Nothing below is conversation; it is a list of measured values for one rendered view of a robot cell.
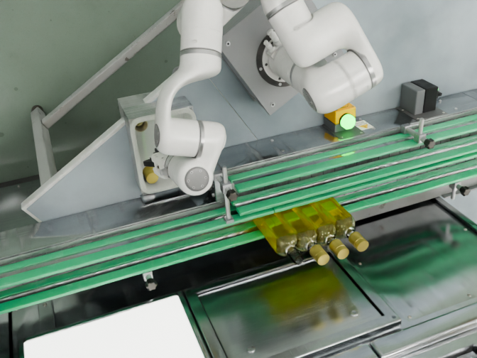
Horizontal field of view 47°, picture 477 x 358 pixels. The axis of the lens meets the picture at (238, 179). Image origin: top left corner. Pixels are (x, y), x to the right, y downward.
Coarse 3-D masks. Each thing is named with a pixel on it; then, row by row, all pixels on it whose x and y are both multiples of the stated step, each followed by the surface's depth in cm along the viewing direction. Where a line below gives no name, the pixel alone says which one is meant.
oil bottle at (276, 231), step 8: (264, 216) 151; (272, 216) 150; (280, 216) 150; (256, 224) 155; (264, 224) 149; (272, 224) 147; (280, 224) 147; (264, 232) 150; (272, 232) 144; (280, 232) 144; (288, 232) 144; (272, 240) 145; (280, 240) 141; (288, 240) 141; (296, 240) 142; (280, 248) 142
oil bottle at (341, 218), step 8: (320, 200) 156; (328, 200) 155; (320, 208) 154; (328, 208) 152; (336, 208) 152; (328, 216) 150; (336, 216) 148; (344, 216) 148; (352, 216) 148; (336, 224) 147; (344, 224) 146; (352, 224) 146; (336, 232) 148; (344, 232) 146
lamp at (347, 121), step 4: (344, 116) 161; (348, 116) 160; (352, 116) 160; (340, 120) 161; (344, 120) 160; (348, 120) 160; (352, 120) 160; (340, 124) 162; (344, 124) 160; (348, 124) 160; (352, 124) 161; (344, 128) 161; (348, 128) 161
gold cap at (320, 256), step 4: (316, 244) 141; (312, 248) 140; (316, 248) 140; (320, 248) 140; (312, 252) 140; (316, 252) 139; (320, 252) 138; (324, 252) 138; (312, 256) 140; (316, 256) 138; (320, 256) 137; (324, 256) 138; (328, 256) 138; (316, 260) 138; (320, 260) 138; (324, 260) 138; (328, 260) 139; (320, 264) 138
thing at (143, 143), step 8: (176, 112) 140; (184, 112) 141; (192, 112) 142; (136, 120) 137; (144, 120) 138; (152, 120) 146; (152, 128) 147; (136, 136) 147; (144, 136) 148; (152, 136) 149; (136, 144) 140; (144, 144) 149; (152, 144) 150; (136, 152) 141; (144, 152) 150; (152, 152) 151; (136, 160) 142; (144, 160) 151; (144, 176) 153; (144, 184) 147; (152, 184) 150; (160, 184) 150; (168, 184) 150; (152, 192) 148
